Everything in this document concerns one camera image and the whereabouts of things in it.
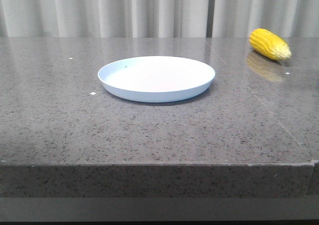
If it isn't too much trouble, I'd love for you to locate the light blue round plate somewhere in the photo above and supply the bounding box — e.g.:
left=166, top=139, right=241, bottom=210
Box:
left=98, top=56, right=215, bottom=103

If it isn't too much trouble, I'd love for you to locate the yellow corn cob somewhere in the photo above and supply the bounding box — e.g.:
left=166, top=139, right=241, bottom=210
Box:
left=249, top=28, right=292, bottom=60

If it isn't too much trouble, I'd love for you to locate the grey pleated curtain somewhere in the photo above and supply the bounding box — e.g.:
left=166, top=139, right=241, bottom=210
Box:
left=0, top=0, right=319, bottom=37

